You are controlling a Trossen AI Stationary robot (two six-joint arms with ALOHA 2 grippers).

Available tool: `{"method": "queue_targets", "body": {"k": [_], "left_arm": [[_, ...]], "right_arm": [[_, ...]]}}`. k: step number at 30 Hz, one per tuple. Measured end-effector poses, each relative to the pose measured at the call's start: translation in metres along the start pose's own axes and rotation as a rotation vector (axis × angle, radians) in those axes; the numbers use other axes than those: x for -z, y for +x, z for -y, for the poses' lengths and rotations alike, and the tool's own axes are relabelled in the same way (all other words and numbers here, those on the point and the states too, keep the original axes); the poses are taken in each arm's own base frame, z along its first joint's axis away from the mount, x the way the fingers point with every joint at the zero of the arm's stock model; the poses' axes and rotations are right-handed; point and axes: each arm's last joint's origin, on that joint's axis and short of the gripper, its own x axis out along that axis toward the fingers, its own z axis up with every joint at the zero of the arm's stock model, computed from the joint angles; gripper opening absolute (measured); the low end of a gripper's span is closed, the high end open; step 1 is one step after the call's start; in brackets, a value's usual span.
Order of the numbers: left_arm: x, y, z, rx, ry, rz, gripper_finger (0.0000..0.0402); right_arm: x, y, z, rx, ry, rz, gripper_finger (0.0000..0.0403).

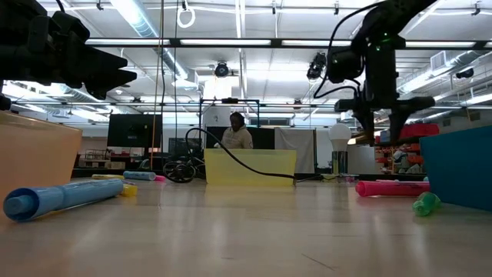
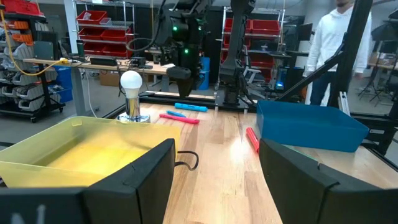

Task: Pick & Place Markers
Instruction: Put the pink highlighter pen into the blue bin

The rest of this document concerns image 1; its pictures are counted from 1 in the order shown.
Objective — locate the large black monitor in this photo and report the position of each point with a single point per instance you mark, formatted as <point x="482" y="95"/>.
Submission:
<point x="134" y="131"/>

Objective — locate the white bulb chrome lamp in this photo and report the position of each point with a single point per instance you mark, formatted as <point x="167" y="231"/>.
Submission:
<point x="340" y="134"/>

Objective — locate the grey cloth curtain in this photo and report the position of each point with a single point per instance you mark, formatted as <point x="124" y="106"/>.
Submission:
<point x="296" y="150"/>

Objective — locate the translucent yellow plastic bin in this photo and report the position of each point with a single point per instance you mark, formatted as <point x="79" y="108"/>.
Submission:
<point x="261" y="161"/>

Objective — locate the slim yellow highlighter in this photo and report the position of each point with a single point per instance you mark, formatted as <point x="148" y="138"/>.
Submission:
<point x="129" y="190"/>
<point x="105" y="176"/>

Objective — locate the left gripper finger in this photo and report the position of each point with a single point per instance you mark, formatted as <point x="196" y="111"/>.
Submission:
<point x="102" y="61"/>
<point x="111" y="82"/>

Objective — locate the translucent orange plastic tray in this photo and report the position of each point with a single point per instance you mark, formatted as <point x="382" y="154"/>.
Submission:
<point x="34" y="154"/>

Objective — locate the black hanging camera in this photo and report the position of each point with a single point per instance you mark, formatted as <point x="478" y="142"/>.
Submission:
<point x="465" y="73"/>
<point x="221" y="70"/>
<point x="317" y="66"/>

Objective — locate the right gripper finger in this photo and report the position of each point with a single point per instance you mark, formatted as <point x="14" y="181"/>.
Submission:
<point x="397" y="123"/>
<point x="367" y="125"/>

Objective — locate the blue Sharpie highlighter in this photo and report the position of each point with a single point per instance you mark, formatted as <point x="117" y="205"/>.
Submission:
<point x="139" y="175"/>
<point x="77" y="194"/>

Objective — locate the small black monitor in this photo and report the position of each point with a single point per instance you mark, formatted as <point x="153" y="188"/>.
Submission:
<point x="178" y="146"/>

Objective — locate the green highlighter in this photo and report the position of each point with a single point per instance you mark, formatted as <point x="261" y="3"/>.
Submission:
<point x="426" y="204"/>

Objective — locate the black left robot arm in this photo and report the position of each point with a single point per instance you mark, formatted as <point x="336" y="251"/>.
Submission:
<point x="15" y="38"/>

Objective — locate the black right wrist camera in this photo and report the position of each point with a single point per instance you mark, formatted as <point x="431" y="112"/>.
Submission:
<point x="344" y="65"/>

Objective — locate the person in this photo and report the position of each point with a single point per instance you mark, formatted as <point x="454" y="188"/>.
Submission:
<point x="236" y="138"/>

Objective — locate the pink highlighter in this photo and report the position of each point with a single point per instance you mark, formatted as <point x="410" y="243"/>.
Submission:
<point x="392" y="189"/>
<point x="160" y="178"/>

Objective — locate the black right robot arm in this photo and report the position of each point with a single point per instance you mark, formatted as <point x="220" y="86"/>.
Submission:
<point x="388" y="27"/>

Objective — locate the teal plastic bin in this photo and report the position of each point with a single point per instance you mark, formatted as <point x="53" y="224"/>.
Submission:
<point x="461" y="169"/>

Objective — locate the shelf with red bins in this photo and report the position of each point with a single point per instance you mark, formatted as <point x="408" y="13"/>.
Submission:
<point x="423" y="131"/>

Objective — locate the LED light bar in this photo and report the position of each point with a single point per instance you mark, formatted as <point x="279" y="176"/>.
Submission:
<point x="276" y="42"/>

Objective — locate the black partition panel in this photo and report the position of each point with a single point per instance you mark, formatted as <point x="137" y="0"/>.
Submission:
<point x="265" y="137"/>

